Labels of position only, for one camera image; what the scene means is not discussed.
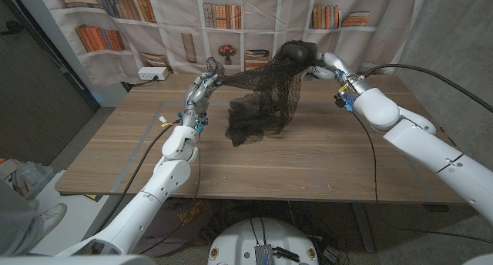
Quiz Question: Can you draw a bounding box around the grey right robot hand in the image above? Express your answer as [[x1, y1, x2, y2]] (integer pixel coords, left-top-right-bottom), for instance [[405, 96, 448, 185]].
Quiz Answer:
[[307, 52, 371, 95]]

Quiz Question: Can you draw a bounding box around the white power strip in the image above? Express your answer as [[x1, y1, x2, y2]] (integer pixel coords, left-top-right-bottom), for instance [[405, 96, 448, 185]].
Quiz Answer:
[[137, 66, 170, 82]]

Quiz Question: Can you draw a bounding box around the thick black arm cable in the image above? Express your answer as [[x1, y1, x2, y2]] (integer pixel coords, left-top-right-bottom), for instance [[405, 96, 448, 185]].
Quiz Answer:
[[92, 118, 182, 235], [364, 63, 493, 114]]

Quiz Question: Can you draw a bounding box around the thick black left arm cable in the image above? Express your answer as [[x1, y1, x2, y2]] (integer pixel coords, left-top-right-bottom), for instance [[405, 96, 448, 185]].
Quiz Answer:
[[92, 118, 182, 235]]

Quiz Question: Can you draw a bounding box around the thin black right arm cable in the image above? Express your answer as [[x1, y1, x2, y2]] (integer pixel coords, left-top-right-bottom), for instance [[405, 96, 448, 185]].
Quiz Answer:
[[352, 112, 493, 245]]

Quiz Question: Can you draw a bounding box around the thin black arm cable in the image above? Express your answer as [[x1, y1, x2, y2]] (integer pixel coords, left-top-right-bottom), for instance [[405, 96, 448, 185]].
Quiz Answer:
[[138, 132, 202, 255], [352, 112, 493, 245]]

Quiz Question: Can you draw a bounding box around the dark cloth with yellow print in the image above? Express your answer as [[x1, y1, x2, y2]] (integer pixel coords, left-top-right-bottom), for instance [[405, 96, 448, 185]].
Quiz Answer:
[[137, 198, 216, 258]]

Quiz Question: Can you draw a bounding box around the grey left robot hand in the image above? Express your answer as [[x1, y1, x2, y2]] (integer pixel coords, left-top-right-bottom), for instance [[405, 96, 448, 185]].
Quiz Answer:
[[180, 71, 223, 129]]

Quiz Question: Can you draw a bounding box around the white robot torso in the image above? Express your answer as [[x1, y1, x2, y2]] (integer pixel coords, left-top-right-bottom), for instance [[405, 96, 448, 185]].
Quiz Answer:
[[0, 217, 493, 265]]

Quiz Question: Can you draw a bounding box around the clear plastic container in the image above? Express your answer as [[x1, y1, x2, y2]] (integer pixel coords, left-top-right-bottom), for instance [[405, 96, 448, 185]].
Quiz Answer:
[[0, 159, 55, 200]]

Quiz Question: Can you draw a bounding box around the black mesh netting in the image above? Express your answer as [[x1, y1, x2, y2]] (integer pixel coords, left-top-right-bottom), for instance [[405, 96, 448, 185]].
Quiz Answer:
[[206, 40, 319, 148]]

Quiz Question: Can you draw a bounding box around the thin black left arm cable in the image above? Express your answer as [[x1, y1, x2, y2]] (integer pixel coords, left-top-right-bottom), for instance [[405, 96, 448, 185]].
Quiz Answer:
[[138, 132, 202, 255]]

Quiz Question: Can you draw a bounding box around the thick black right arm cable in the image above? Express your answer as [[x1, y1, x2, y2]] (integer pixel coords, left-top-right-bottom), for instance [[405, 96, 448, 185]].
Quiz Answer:
[[364, 63, 493, 114]]

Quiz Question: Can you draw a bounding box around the person in grey trousers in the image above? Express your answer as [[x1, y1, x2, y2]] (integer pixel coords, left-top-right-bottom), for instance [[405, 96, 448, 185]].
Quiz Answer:
[[0, 178, 69, 257]]

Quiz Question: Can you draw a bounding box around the grey metal table leg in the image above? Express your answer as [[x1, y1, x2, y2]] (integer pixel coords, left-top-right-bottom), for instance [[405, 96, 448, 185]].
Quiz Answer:
[[350, 202, 377, 253]]

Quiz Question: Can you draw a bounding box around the printed bookshelf backdrop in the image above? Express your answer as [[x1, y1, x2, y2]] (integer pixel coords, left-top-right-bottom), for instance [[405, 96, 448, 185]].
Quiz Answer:
[[36, 0, 428, 87]]

